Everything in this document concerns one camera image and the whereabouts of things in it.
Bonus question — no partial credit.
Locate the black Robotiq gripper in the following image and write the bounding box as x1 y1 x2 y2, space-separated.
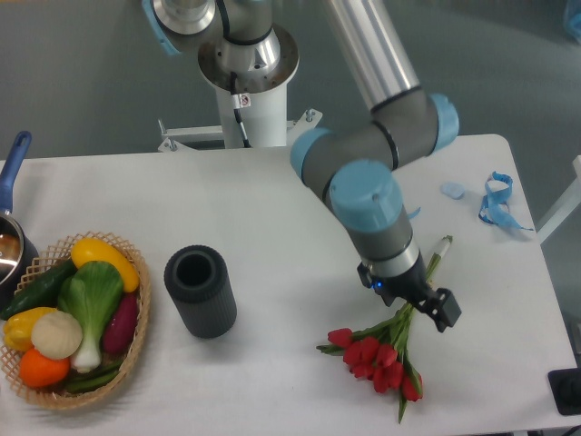
357 254 462 332

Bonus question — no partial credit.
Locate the red tulip bouquet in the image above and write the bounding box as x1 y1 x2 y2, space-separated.
316 234 454 424

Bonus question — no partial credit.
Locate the dark grey ribbed vase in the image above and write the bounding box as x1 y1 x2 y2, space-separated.
163 245 237 339

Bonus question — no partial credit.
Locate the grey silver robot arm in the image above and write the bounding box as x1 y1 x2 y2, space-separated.
143 1 461 331

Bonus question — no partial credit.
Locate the small blue ribbon piece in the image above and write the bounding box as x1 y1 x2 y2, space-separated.
408 207 421 220

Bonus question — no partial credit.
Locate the light blue round cap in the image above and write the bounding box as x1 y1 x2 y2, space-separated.
440 182 465 200

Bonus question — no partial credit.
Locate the blue ribbon strip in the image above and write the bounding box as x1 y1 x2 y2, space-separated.
478 172 533 232

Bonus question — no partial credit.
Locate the black device at edge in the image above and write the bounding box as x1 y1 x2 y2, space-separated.
547 368 580 416

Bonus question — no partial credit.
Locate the purple sweet potato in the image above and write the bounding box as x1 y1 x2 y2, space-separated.
102 293 138 354

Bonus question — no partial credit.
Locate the blue object top right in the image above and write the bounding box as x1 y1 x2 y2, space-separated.
563 0 581 43

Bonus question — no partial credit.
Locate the green bok choy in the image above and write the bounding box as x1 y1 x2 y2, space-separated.
57 261 123 373

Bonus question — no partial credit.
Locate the yellow squash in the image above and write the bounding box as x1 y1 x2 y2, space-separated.
71 237 140 293

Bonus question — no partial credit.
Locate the green bean pod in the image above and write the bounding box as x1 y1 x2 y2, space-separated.
64 360 122 394

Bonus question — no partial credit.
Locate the woven wicker basket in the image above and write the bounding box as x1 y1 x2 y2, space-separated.
1 232 151 410

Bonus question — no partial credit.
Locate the white garlic bulb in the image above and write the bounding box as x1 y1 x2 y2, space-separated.
31 311 83 360

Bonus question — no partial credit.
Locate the dark green cucumber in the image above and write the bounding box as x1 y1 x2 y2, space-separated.
1 259 77 321

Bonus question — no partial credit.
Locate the orange fruit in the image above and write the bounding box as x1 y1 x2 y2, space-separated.
19 348 70 388

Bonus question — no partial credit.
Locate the yellow bell pepper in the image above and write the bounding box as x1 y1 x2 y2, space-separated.
3 307 57 352

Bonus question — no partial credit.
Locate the white frame bar right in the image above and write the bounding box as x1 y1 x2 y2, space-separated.
537 155 580 244

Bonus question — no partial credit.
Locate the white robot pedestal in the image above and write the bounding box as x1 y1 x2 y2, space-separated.
157 78 323 153

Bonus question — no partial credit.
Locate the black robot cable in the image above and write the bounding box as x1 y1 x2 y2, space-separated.
229 71 252 149

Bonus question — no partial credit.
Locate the blue handled saucepan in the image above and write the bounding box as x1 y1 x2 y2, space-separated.
1 131 38 310

